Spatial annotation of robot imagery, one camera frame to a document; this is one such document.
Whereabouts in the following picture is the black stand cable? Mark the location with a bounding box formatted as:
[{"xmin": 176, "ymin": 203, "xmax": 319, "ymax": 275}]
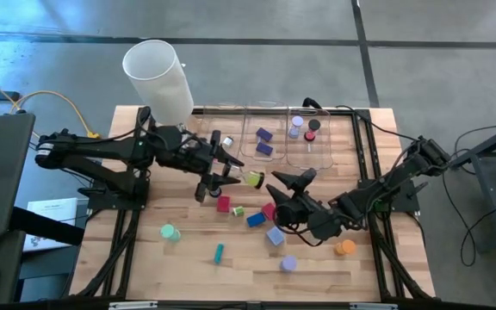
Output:
[{"xmin": 449, "ymin": 122, "xmax": 496, "ymax": 160}]

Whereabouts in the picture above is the orange hourglass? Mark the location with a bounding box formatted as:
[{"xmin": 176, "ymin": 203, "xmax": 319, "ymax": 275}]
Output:
[{"xmin": 333, "ymin": 239, "xmax": 357, "ymax": 257}]

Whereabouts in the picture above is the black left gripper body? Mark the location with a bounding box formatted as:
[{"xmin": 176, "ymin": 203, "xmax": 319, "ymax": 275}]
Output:
[{"xmin": 177, "ymin": 130, "xmax": 222, "ymax": 203}]

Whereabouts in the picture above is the black hourglass yellow sand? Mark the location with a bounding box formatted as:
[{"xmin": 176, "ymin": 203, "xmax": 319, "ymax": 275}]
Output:
[{"xmin": 221, "ymin": 163, "xmax": 267, "ymax": 189}]

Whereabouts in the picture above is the blue rectangular box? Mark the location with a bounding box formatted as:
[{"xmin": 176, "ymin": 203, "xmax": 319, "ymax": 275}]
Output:
[{"xmin": 246, "ymin": 212, "xmax": 267, "ymax": 228}]

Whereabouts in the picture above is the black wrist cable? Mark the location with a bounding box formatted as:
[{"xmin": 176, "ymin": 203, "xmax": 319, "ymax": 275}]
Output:
[
  {"xmin": 137, "ymin": 105, "xmax": 154, "ymax": 134},
  {"xmin": 272, "ymin": 214, "xmax": 323, "ymax": 248}
]

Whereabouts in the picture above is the white paper booklet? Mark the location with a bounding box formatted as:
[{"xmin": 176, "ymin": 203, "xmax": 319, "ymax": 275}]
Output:
[{"xmin": 22, "ymin": 197, "xmax": 80, "ymax": 253}]

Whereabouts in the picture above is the black hourglass red sand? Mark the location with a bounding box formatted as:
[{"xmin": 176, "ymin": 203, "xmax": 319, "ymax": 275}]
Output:
[{"xmin": 302, "ymin": 118, "xmax": 322, "ymax": 143}]

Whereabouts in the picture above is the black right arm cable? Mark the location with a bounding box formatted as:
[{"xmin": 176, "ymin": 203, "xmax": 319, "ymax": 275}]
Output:
[{"xmin": 336, "ymin": 104, "xmax": 421, "ymax": 143}]

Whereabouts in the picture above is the dark purple rectangular block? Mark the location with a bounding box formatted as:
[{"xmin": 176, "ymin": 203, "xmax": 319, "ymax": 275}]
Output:
[{"xmin": 255, "ymin": 141, "xmax": 275, "ymax": 157}]

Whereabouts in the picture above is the white cylinder shade lamp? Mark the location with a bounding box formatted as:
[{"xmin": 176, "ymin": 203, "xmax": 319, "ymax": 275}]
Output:
[{"xmin": 121, "ymin": 39, "xmax": 202, "ymax": 143}]

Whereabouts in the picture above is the yellow extension cable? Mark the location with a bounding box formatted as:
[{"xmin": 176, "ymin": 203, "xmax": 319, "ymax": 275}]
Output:
[{"xmin": 9, "ymin": 90, "xmax": 102, "ymax": 141}]

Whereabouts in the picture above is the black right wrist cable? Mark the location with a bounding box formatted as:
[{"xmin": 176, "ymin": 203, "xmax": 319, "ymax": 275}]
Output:
[{"xmin": 272, "ymin": 214, "xmax": 323, "ymax": 248}]

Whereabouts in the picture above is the black floor cable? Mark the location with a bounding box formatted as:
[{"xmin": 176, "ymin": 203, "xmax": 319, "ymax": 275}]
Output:
[{"xmin": 441, "ymin": 171, "xmax": 496, "ymax": 268}]

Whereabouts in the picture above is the mint green hourglass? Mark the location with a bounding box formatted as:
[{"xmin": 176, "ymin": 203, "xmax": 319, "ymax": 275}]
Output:
[{"xmin": 159, "ymin": 224, "xmax": 183, "ymax": 243}]

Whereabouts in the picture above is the silver metal bracket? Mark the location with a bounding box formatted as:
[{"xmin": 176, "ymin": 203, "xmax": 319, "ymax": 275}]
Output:
[
  {"xmin": 350, "ymin": 302, "xmax": 400, "ymax": 310},
  {"xmin": 108, "ymin": 301, "xmax": 158, "ymax": 310}
]

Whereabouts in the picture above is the black aluminium table frame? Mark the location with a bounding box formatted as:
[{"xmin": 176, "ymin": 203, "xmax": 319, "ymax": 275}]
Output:
[{"xmin": 69, "ymin": 106, "xmax": 437, "ymax": 310}]

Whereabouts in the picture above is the clear plastic bin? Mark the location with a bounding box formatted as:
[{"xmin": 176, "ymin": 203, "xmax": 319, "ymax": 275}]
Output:
[
  {"xmin": 242, "ymin": 102, "xmax": 291, "ymax": 161},
  {"xmin": 192, "ymin": 107, "xmax": 245, "ymax": 163},
  {"xmin": 286, "ymin": 108, "xmax": 334, "ymax": 171}
]

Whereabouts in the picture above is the lavender hourglass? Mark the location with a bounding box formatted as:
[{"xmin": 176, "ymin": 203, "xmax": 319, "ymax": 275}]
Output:
[
  {"xmin": 288, "ymin": 115, "xmax": 305, "ymax": 140},
  {"xmin": 280, "ymin": 255, "xmax": 298, "ymax": 273}
]

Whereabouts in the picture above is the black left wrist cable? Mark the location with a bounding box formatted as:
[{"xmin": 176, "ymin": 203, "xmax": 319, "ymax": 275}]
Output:
[{"xmin": 137, "ymin": 105, "xmax": 154, "ymax": 134}]

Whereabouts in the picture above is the lavender rectangular box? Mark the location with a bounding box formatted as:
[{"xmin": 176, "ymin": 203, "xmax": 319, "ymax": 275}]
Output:
[{"xmin": 265, "ymin": 226, "xmax": 287, "ymax": 247}]

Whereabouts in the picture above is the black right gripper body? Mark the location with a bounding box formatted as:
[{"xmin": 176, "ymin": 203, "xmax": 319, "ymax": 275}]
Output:
[{"xmin": 276, "ymin": 191, "xmax": 344, "ymax": 241}]

